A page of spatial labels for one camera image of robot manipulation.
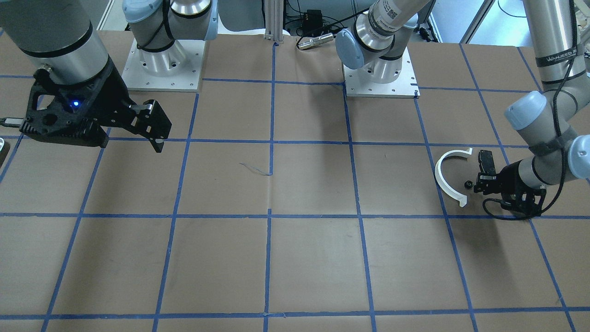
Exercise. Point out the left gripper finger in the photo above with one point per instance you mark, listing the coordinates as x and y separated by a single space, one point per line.
486 184

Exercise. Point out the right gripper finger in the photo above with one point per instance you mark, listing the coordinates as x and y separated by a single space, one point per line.
151 122

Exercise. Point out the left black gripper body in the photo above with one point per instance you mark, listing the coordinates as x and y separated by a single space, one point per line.
508 177

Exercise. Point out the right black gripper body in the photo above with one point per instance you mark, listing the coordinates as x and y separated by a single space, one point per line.
112 97

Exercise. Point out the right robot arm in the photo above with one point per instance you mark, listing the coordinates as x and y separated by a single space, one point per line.
59 33

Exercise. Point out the small black brake pad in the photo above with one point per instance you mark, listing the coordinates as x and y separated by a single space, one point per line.
486 162

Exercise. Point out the white curved plastic clamp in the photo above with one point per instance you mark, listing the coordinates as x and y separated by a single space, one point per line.
442 182

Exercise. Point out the black electronics box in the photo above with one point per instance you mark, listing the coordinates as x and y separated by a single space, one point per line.
312 19

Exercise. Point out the silver cylindrical tool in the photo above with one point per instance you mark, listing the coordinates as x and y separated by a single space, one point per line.
315 41

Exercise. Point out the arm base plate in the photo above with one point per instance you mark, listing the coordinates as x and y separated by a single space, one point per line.
177 69
383 78

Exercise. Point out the aluminium frame post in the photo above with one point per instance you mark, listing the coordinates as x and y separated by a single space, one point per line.
273 20

